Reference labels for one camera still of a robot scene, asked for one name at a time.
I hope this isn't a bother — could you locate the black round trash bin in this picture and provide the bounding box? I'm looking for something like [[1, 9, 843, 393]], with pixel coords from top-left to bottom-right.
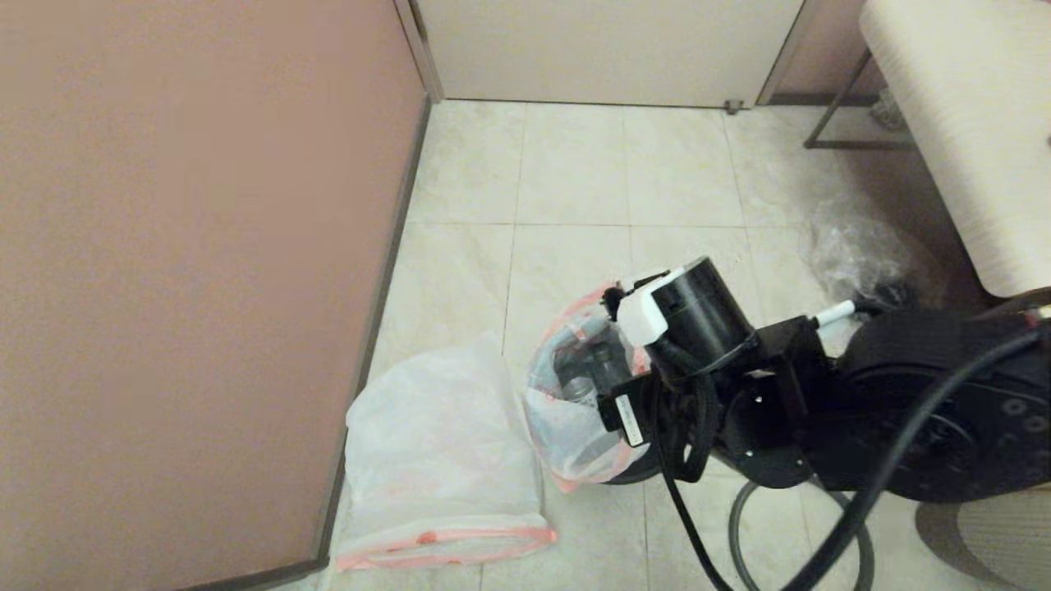
[[599, 447, 666, 487]]

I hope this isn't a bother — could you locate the white bag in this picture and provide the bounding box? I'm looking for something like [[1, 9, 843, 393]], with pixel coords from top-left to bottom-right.
[[524, 283, 658, 493]]

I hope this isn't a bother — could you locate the grey bin rim ring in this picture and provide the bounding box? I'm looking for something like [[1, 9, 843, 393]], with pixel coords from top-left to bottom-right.
[[729, 480, 876, 591]]

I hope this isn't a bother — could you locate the white plastic bag liner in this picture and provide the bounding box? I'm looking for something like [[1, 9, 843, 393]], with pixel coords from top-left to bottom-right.
[[335, 332, 558, 573]]

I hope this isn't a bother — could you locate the clear bag with dark contents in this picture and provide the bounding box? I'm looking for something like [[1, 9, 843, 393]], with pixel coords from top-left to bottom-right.
[[809, 201, 920, 309]]

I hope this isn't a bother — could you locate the clear plastic bottle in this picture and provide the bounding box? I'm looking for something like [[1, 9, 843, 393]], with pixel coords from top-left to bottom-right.
[[562, 373, 600, 407], [591, 345, 629, 383]]

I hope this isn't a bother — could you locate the dark grey baseboard strip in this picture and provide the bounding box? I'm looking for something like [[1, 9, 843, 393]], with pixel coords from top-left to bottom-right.
[[177, 95, 434, 591]]

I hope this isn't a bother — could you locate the white door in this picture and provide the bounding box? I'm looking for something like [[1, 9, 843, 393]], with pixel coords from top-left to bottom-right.
[[408, 0, 805, 108]]

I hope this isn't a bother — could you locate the grey ribbed round pad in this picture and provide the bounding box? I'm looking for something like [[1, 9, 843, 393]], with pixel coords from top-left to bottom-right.
[[916, 490, 1051, 591]]

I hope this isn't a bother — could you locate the small clear plastic wrapper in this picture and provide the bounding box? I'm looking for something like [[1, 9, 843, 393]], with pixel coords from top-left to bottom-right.
[[869, 86, 904, 132]]

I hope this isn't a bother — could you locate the thin black camera cable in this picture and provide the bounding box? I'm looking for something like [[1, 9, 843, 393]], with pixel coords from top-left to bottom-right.
[[653, 345, 736, 591]]

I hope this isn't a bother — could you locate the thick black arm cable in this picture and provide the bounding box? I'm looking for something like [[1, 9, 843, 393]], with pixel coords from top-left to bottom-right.
[[780, 328, 1051, 591]]

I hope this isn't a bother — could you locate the dark metal table frame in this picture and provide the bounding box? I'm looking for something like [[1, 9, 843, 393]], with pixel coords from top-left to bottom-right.
[[802, 48, 916, 150]]

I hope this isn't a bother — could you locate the grey door frame post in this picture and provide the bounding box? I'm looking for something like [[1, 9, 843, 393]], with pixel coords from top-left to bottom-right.
[[754, 0, 822, 106], [392, 0, 446, 103]]

